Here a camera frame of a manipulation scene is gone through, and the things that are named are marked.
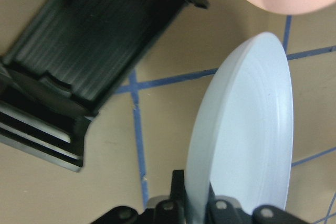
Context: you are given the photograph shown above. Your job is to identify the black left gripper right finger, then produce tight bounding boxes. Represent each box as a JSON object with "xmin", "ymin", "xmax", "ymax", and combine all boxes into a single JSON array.
[{"xmin": 204, "ymin": 185, "xmax": 252, "ymax": 223}]

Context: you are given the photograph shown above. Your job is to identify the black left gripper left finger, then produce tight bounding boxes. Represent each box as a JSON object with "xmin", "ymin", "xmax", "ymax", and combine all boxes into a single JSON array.
[{"xmin": 154, "ymin": 169, "xmax": 187, "ymax": 224}]

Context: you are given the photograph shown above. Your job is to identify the light blue plate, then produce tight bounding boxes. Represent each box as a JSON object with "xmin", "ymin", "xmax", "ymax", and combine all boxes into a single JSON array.
[{"xmin": 185, "ymin": 32, "xmax": 293, "ymax": 223}]

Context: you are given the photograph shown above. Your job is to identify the black dish rack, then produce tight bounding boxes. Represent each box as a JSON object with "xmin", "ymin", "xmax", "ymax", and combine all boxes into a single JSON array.
[{"xmin": 1, "ymin": 0, "xmax": 208, "ymax": 172}]

